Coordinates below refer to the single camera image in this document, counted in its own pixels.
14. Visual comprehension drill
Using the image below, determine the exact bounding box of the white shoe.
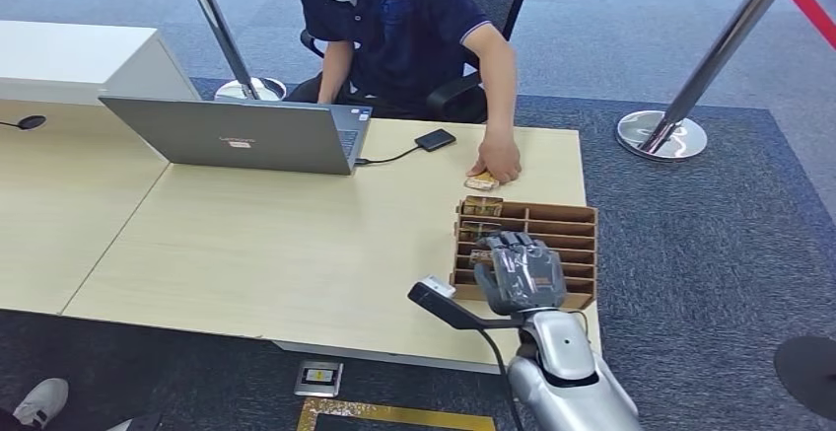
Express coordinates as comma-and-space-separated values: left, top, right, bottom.
13, 378, 71, 431

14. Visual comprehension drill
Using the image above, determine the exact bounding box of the brown wooden card organizer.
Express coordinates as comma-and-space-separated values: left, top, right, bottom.
449, 195, 598, 312

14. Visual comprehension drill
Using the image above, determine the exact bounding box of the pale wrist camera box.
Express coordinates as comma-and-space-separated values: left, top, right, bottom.
421, 275, 457, 299

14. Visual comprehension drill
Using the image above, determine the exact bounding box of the chrome stanchion post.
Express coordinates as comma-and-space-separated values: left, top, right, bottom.
177, 0, 289, 103
615, 0, 804, 163

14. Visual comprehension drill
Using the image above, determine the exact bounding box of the person's left hand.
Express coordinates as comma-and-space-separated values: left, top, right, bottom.
466, 135, 523, 185

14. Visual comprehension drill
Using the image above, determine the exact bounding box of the black round base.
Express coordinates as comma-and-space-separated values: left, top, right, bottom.
773, 336, 836, 423

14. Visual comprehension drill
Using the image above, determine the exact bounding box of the white cabinet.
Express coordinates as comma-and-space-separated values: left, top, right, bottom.
0, 21, 202, 108

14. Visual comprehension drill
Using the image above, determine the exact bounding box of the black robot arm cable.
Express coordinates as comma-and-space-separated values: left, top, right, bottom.
479, 328, 527, 431

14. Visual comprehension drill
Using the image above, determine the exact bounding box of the black card reader cable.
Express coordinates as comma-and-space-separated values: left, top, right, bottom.
354, 145, 423, 168

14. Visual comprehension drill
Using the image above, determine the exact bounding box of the person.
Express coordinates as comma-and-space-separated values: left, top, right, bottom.
284, 0, 523, 185

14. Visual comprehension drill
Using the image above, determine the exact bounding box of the grey laptop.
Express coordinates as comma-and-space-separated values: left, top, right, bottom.
100, 96, 375, 177

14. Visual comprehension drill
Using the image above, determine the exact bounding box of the black office chair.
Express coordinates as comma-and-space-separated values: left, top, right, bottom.
300, 0, 542, 125

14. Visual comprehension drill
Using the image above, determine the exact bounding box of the yellow floor tape marker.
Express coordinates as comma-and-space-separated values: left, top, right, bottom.
297, 396, 498, 431

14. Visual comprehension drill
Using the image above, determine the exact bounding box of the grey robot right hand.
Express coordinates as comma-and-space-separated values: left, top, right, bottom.
473, 232, 568, 317

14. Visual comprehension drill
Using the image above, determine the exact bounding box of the metal floor socket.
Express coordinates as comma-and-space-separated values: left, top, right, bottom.
294, 360, 345, 398

